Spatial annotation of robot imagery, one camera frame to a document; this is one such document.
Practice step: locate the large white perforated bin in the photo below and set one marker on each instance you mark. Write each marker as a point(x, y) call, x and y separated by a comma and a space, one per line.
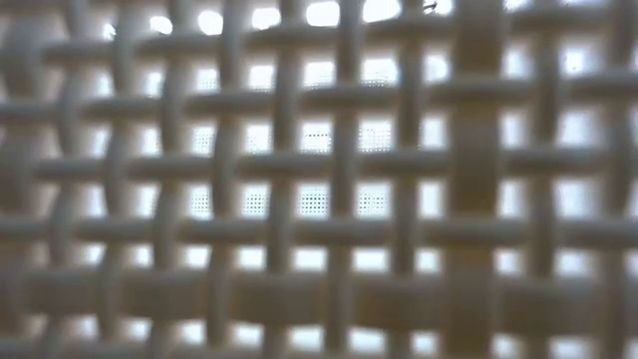
point(473, 149)

